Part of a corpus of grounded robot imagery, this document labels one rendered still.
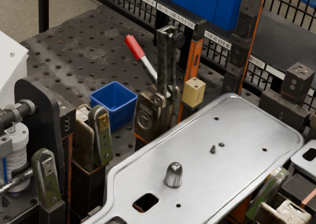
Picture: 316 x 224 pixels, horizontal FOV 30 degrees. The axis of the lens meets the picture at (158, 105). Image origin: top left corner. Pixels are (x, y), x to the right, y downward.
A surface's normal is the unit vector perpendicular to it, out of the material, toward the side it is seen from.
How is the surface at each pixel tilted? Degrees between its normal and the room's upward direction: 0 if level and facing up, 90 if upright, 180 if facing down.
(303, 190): 0
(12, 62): 43
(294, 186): 0
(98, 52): 0
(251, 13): 90
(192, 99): 90
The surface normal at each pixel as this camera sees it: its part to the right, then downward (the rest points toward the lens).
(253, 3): -0.67, 0.41
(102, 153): 0.74, 0.32
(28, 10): 0.11, -0.77
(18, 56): -0.36, -0.27
